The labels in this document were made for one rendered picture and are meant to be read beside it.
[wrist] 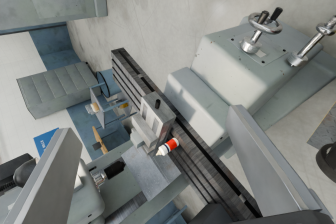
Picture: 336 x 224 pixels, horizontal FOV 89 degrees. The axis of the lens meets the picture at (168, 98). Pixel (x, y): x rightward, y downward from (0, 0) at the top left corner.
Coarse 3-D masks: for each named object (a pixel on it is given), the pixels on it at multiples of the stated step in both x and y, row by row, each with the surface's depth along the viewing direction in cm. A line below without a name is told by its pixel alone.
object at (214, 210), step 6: (210, 204) 72; (216, 204) 68; (204, 210) 70; (210, 210) 66; (216, 210) 65; (222, 210) 65; (198, 216) 69; (204, 216) 65; (210, 216) 63; (216, 216) 64; (222, 216) 64; (228, 216) 65; (192, 222) 68; (198, 222) 64; (204, 222) 62; (210, 222) 62; (216, 222) 63; (222, 222) 63; (228, 222) 64
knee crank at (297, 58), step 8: (320, 24) 55; (328, 24) 54; (320, 32) 55; (328, 32) 54; (312, 40) 58; (304, 48) 61; (288, 56) 65; (296, 56) 62; (304, 56) 64; (296, 64) 63
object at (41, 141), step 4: (56, 128) 496; (48, 132) 484; (52, 132) 487; (36, 136) 472; (40, 136) 474; (44, 136) 476; (48, 136) 478; (36, 140) 465; (40, 140) 467; (44, 140) 469; (48, 140) 471; (36, 144) 459; (40, 144) 461; (44, 144) 463; (36, 148) 453; (40, 148) 455; (44, 148) 457; (40, 152) 449; (40, 156) 443
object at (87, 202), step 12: (84, 168) 61; (84, 180) 58; (12, 192) 52; (84, 192) 56; (96, 192) 57; (0, 204) 50; (12, 204) 50; (72, 204) 53; (84, 204) 54; (96, 204) 55; (72, 216) 51; (84, 216) 53; (96, 216) 64
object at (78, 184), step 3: (78, 177) 54; (75, 180) 54; (78, 180) 54; (75, 183) 53; (78, 183) 53; (81, 183) 54; (75, 186) 53; (78, 186) 54; (81, 186) 55; (75, 189) 54; (78, 189) 55; (6, 213) 46; (0, 216) 45; (3, 216) 45; (0, 219) 45; (3, 219) 45; (0, 222) 45
